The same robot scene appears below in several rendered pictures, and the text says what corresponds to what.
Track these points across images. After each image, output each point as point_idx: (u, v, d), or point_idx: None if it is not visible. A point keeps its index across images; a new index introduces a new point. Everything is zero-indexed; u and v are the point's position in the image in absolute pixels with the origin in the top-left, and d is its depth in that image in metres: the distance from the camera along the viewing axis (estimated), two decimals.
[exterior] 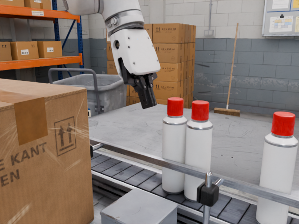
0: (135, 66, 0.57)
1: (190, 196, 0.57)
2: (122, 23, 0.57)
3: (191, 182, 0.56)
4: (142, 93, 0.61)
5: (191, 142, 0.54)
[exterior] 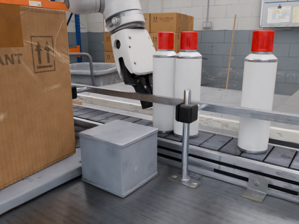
0: (136, 66, 0.57)
1: (179, 131, 0.56)
2: (123, 23, 0.57)
3: None
4: None
5: (179, 73, 0.53)
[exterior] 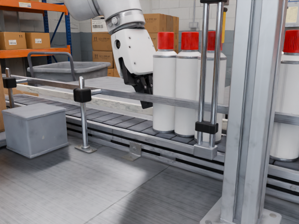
0: (136, 66, 0.57)
1: (181, 131, 0.56)
2: (123, 23, 0.57)
3: (183, 115, 0.55)
4: (142, 93, 0.61)
5: (182, 73, 0.53)
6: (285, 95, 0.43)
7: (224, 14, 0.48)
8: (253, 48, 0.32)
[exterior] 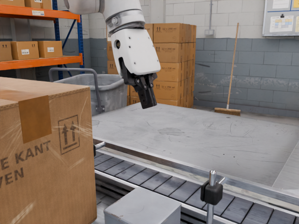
0: (136, 66, 0.57)
1: None
2: (123, 23, 0.57)
3: None
4: (142, 93, 0.61)
5: None
6: None
7: None
8: None
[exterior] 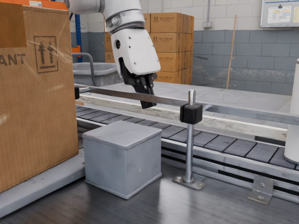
0: (136, 66, 0.57)
1: None
2: (123, 23, 0.57)
3: None
4: (142, 93, 0.61)
5: None
6: None
7: None
8: None
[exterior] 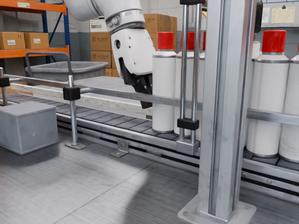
0: (136, 66, 0.57)
1: None
2: (123, 23, 0.57)
3: None
4: (142, 93, 0.61)
5: None
6: (262, 93, 0.44)
7: None
8: (224, 47, 0.33)
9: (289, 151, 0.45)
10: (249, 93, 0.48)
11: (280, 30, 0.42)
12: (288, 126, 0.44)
